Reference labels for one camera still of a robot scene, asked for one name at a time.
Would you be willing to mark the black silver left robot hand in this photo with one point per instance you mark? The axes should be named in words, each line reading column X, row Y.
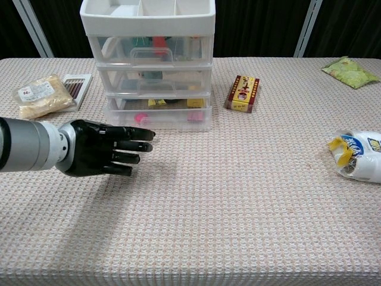
column 92, row 149

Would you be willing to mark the clear drawer with pink items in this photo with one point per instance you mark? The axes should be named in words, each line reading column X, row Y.
column 172, row 125

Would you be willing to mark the clear drawer with beige contents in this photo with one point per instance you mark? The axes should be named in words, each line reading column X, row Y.
column 119, row 85

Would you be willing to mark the clear drawer with green contents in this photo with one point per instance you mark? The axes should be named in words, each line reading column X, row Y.
column 119, row 56

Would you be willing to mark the white plastic drawer cabinet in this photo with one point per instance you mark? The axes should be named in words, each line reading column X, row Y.
column 149, row 25

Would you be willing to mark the pink round small item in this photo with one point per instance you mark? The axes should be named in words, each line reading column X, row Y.
column 139, row 117

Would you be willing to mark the white coloured pencil box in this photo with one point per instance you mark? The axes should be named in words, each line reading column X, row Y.
column 81, row 89

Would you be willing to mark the beige food packet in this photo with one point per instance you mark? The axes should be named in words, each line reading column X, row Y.
column 44, row 95

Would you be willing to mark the yellow small packet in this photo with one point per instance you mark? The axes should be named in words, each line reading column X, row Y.
column 157, row 103

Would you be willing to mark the yellow small box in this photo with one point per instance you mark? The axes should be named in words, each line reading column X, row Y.
column 196, row 103

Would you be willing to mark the pink woven tablecloth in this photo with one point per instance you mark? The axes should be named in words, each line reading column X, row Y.
column 208, row 208

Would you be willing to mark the yellow and red carton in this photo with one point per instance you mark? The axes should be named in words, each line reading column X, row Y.
column 242, row 93

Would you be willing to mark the black curtain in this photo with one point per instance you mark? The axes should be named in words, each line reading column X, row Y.
column 253, row 26

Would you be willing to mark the green snack bag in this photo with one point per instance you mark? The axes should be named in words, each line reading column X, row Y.
column 348, row 73

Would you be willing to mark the grey metal frame post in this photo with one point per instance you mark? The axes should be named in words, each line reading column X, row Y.
column 308, row 26
column 32, row 26

